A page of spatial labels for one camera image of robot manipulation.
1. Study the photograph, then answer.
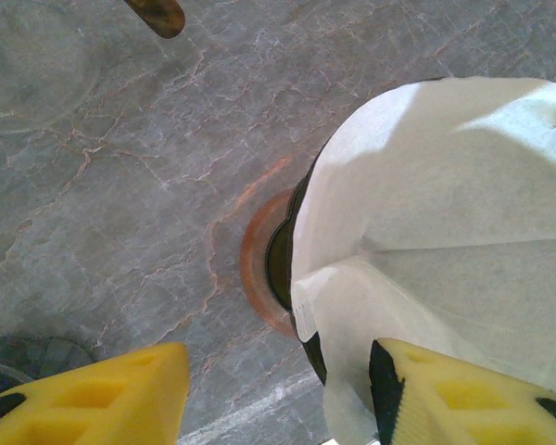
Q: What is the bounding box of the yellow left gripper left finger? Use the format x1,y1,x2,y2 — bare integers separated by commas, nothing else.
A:
0,341,190,445

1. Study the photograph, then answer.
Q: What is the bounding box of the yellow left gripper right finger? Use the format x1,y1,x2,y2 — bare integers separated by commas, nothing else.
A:
369,337,556,445

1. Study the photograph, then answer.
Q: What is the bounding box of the smoke grey ribbed dripper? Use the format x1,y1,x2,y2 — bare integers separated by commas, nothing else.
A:
0,336,94,400

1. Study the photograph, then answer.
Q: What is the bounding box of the white paper coffee filter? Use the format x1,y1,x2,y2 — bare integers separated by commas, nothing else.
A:
290,76,556,445

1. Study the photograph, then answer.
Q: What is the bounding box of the amber transparent dripper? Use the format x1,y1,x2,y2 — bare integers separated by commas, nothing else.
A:
239,187,302,339

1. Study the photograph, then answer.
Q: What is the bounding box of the glass server with brown handle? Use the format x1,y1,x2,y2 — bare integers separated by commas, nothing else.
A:
0,0,186,135

